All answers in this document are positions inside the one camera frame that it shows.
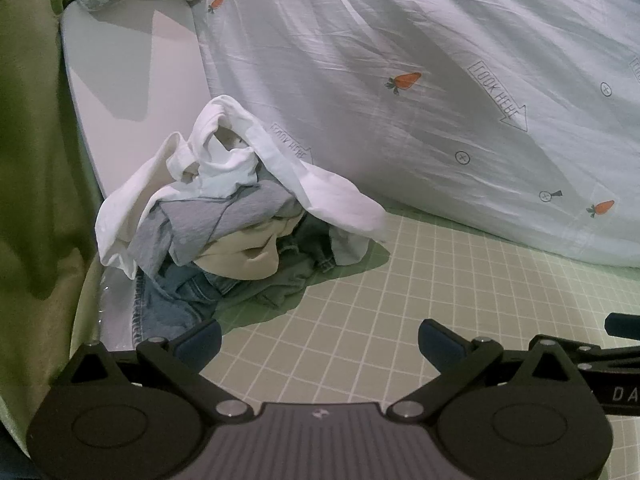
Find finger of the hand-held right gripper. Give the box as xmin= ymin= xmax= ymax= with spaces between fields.
xmin=604 ymin=313 xmax=640 ymax=341
xmin=557 ymin=343 xmax=640 ymax=374

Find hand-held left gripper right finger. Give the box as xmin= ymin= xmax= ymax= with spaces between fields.
xmin=390 ymin=318 xmax=585 ymax=421

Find green cloth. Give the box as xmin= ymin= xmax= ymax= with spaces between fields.
xmin=0 ymin=0 xmax=107 ymax=461

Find green checked bed sheet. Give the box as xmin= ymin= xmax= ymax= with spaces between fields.
xmin=199 ymin=207 xmax=640 ymax=480

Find white rounded board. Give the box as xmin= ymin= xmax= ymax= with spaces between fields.
xmin=59 ymin=0 xmax=217 ymax=357

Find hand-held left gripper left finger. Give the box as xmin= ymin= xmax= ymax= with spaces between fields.
xmin=54 ymin=318 xmax=249 ymax=421

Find blue denim jeans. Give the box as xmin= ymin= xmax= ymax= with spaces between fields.
xmin=132 ymin=215 xmax=339 ymax=349

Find carrot print quilt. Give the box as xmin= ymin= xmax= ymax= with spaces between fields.
xmin=200 ymin=0 xmax=640 ymax=269

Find cream garment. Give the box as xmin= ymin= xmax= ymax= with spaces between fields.
xmin=192 ymin=221 xmax=301 ymax=282

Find grey-green garment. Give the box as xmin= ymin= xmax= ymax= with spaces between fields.
xmin=220 ymin=255 xmax=322 ymax=312

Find grey garment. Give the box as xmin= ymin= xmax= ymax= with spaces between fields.
xmin=129 ymin=180 xmax=306 ymax=278

